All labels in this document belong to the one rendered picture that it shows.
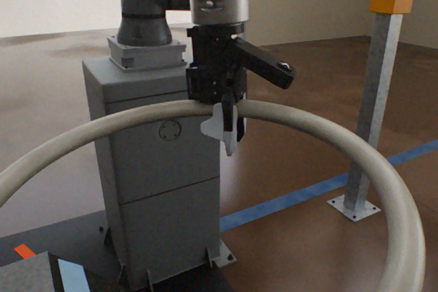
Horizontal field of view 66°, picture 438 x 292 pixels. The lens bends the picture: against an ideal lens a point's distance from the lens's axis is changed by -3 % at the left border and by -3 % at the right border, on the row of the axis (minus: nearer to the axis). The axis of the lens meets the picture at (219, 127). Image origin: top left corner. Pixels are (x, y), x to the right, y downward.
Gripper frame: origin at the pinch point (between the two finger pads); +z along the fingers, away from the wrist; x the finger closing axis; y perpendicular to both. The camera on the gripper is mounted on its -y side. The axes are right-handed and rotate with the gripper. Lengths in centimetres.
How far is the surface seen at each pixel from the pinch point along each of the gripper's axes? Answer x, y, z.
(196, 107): 2.3, 6.4, -7.0
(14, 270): 30.9, 20.6, 5.2
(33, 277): 31.0, 17.6, 5.4
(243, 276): -50, 14, 87
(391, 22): -109, -36, -7
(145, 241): -33, 47, 61
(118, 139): -30, 48, 18
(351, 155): 11.7, -17.9, -5.5
